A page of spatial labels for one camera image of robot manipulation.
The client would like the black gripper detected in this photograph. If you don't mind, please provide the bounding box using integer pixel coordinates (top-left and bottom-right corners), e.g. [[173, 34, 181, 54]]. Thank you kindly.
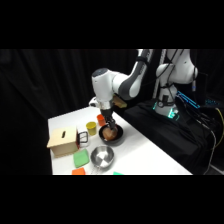
[[98, 100, 118, 132]]

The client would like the black bowl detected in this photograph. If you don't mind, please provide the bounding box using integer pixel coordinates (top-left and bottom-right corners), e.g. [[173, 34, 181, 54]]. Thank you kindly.
[[98, 124, 125, 145]]

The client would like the orange plastic cup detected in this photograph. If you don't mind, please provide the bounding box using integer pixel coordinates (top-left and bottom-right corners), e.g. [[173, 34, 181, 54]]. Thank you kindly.
[[96, 113, 107, 127]]

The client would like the yellow plastic cup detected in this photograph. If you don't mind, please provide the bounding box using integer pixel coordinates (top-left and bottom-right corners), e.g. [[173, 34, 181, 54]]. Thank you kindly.
[[85, 121, 98, 137]]

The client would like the silver metal pot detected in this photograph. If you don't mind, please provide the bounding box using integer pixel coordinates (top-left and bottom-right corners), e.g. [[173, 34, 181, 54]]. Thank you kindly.
[[89, 145, 116, 175]]

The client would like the green wedge block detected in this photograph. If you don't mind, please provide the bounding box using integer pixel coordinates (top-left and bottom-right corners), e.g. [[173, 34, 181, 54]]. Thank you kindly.
[[72, 148, 91, 169]]

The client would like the wooden box with slot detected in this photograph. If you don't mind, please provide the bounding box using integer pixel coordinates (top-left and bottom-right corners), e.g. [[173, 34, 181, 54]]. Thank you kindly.
[[46, 125, 80, 159]]

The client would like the black robot stand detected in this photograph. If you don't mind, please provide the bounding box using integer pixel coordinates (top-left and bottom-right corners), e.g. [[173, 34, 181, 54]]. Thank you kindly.
[[122, 99, 216, 176]]

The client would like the orange block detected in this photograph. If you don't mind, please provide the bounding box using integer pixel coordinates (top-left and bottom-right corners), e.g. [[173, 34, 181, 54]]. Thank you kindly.
[[71, 167, 87, 176]]

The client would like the black curtain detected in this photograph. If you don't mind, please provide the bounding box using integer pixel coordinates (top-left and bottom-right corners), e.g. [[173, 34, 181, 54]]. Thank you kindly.
[[0, 49, 224, 176]]

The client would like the clear jug with black handle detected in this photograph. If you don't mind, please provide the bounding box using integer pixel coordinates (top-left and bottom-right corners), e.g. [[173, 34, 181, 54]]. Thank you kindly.
[[76, 130, 91, 149]]

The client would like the blue cable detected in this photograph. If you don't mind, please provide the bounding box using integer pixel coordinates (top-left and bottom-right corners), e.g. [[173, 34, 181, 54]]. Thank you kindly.
[[175, 90, 202, 109]]

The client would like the yellow cable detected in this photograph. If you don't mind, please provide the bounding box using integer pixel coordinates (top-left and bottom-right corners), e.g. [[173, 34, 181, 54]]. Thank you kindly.
[[213, 107, 224, 149]]

